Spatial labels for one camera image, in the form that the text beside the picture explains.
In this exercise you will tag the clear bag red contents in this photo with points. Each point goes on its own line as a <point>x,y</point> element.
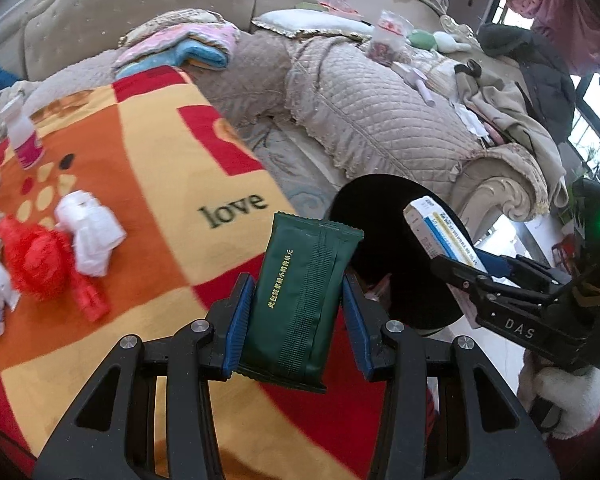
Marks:
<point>387,40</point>

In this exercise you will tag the pink patterned pouch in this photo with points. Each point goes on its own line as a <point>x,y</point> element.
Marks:
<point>337,5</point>

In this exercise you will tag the white plush toy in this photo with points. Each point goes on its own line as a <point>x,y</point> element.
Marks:
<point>450,42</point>

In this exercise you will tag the white lint roller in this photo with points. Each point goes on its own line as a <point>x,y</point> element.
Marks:
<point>417,82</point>

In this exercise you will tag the beige crumpled cloth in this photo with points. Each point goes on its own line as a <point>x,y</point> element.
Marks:
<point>7,102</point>

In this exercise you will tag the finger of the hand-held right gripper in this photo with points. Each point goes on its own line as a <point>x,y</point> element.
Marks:
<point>495,262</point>
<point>460,270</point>

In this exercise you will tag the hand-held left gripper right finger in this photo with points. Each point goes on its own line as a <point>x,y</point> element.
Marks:
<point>357,330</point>

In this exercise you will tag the beige coat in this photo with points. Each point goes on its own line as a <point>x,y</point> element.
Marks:
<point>530,135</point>

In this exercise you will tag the black padded jacket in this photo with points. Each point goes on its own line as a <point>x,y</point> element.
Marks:
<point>530,75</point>

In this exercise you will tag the beige quilted sofa cover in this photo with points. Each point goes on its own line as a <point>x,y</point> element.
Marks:
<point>260,70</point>
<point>380,110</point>

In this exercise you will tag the white paper towel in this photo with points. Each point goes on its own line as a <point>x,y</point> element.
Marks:
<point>90,230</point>

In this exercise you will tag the white pillow gold fringe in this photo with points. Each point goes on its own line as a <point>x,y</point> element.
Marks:
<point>305,22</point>

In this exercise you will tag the white pill bottle pink label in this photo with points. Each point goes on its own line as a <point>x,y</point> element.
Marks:
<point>25,140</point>

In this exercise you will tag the orange yellow red printed blanket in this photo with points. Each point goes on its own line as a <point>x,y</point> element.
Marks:
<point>145,185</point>

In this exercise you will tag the dark green packet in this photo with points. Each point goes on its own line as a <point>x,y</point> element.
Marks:
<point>295,300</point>

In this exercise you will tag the folded pink blue blanket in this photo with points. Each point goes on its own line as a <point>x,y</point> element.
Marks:
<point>190,50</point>

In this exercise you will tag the pink dotted hanging garment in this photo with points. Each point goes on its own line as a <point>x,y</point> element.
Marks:
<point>560,5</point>

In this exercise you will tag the green plush toy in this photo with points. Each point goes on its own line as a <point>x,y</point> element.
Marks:
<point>421,40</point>

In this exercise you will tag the white blue striped medicine box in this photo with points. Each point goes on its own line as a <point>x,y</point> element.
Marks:
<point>440,230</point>

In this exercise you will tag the red plastic bag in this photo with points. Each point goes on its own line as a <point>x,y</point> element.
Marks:
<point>35,255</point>

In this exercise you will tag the black trash bin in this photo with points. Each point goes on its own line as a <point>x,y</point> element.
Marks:
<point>380,240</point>

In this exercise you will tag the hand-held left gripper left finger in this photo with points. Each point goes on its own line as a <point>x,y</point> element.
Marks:
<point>237,330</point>

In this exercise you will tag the white tissues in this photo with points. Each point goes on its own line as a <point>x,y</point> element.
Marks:
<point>470,120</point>

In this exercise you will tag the beige tufted sofa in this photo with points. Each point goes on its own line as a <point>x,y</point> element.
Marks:
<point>105,0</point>

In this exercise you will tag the white plastic packet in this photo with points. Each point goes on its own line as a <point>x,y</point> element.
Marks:
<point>0,275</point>

